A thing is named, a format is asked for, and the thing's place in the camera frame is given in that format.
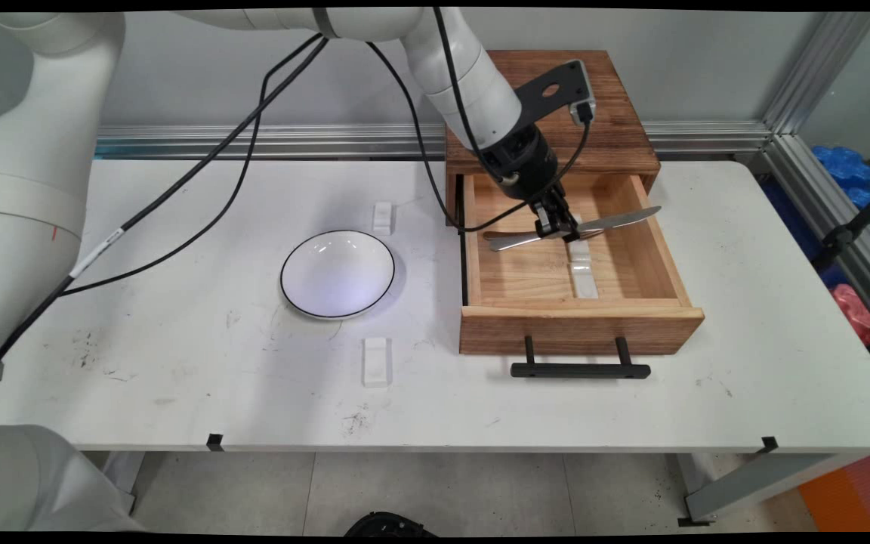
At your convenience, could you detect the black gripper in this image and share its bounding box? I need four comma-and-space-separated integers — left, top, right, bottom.
473, 122, 579, 241

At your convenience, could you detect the silver metal table knife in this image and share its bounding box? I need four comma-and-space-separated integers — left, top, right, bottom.
483, 206, 662, 252

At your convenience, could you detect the light wooden drawer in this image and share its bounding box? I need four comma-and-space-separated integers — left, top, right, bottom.
459, 172, 705, 356

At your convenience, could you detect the white bowl with black rim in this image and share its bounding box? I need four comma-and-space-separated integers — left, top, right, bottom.
279, 229, 396, 320

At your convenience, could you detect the black stand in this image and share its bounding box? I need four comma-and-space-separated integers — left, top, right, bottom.
811, 175, 870, 274

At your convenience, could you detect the blue plastic bag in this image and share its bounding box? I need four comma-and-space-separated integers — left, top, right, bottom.
811, 146, 870, 254

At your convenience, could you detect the pink plastic bag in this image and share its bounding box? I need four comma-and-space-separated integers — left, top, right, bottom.
830, 283, 870, 347

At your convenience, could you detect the white metal table leg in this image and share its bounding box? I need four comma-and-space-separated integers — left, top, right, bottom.
677, 453, 870, 527
103, 452, 137, 516

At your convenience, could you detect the black floor equipment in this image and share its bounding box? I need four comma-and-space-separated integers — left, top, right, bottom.
344, 512, 437, 537

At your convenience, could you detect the orange box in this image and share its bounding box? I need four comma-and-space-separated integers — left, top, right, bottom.
797, 453, 870, 533

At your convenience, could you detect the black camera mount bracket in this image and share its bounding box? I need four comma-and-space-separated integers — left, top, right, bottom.
514, 60, 591, 125

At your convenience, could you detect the black camera cable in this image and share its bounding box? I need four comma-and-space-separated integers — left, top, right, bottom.
366, 42, 594, 233

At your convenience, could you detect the black drawer handle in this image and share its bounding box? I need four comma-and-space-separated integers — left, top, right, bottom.
511, 336, 651, 379

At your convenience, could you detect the aluminium frame rail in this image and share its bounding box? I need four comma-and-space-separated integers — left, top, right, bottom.
752, 134, 870, 337
95, 121, 772, 161

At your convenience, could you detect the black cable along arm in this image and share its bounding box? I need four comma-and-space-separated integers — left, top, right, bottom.
433, 8, 515, 184

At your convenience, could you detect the aluminium frame post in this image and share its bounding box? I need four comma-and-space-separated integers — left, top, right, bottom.
761, 11, 870, 137

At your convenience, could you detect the black looped cable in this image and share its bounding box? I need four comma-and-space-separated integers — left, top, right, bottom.
61, 34, 322, 297

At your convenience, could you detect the black cable with white label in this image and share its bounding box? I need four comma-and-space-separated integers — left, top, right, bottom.
0, 34, 328, 425

